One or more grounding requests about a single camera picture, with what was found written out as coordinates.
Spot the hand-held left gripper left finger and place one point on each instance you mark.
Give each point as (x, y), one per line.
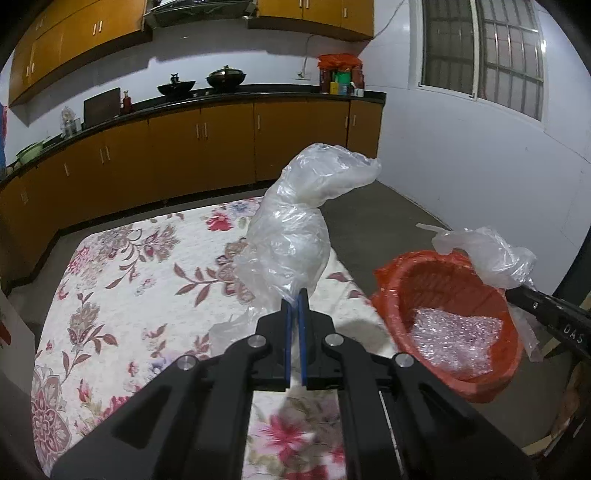
(288, 334)

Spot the clear bubble wrap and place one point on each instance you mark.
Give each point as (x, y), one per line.
(457, 337)

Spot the wooden chair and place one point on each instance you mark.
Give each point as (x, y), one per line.
(568, 406)

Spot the dark red jar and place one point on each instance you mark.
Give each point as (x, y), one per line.
(358, 78)

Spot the wooden base cabinets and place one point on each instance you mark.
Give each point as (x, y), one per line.
(184, 147)

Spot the glass jar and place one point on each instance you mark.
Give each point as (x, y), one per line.
(69, 123)

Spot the floral printed cloth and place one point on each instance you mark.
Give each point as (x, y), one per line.
(138, 286)

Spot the green box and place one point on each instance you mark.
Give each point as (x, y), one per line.
(343, 76)

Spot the dark cutting board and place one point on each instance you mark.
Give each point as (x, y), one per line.
(101, 108)

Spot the red bag over containers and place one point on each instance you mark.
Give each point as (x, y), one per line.
(339, 61)

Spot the small clear plastic bag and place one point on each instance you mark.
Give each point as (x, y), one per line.
(489, 258)

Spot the black wok without lid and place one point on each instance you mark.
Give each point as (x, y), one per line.
(175, 87)

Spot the short wooden wall cabinet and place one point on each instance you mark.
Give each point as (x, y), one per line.
(314, 16)

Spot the large clear plastic bag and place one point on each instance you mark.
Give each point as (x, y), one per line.
(286, 230)

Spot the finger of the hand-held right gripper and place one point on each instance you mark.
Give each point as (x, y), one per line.
(533, 304)

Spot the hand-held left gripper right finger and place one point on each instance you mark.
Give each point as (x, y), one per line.
(303, 337)

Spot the wall socket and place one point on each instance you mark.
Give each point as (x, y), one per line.
(303, 75)

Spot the red container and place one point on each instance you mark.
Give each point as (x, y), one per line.
(326, 82)

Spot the black wok with lid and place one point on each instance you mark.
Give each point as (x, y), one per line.
(225, 78)

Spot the barred window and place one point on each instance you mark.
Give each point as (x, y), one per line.
(480, 50)

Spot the dark door frame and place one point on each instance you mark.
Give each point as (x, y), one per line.
(572, 258)

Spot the green enamel pot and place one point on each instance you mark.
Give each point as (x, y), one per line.
(30, 153)

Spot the range hood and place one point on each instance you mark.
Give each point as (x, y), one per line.
(198, 9)

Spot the red plastic basket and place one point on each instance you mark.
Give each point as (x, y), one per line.
(443, 295)

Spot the black kitchen countertop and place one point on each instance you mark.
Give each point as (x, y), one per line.
(277, 95)

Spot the small red bottle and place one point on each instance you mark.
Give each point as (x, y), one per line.
(126, 104)

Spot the translucent red liner bag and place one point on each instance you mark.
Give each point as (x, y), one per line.
(381, 295)

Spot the long wooden wall cabinets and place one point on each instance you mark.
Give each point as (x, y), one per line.
(69, 41)

